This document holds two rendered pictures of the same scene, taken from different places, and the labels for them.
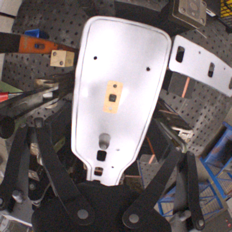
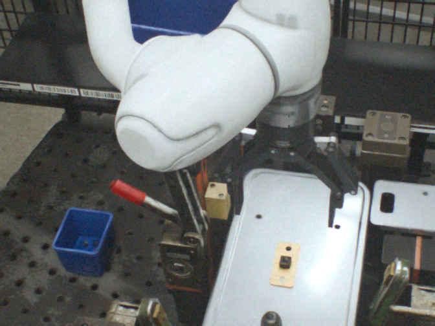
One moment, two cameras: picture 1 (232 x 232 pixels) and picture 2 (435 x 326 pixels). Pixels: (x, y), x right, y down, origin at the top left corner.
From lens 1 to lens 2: 1.13 m
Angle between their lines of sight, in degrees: 68
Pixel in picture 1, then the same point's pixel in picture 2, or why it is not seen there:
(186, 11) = (374, 136)
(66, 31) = not seen: hidden behind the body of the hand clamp
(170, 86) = (385, 255)
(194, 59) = (415, 204)
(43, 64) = (89, 310)
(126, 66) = (303, 226)
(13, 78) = not seen: outside the picture
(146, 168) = not seen: outside the picture
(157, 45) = (347, 197)
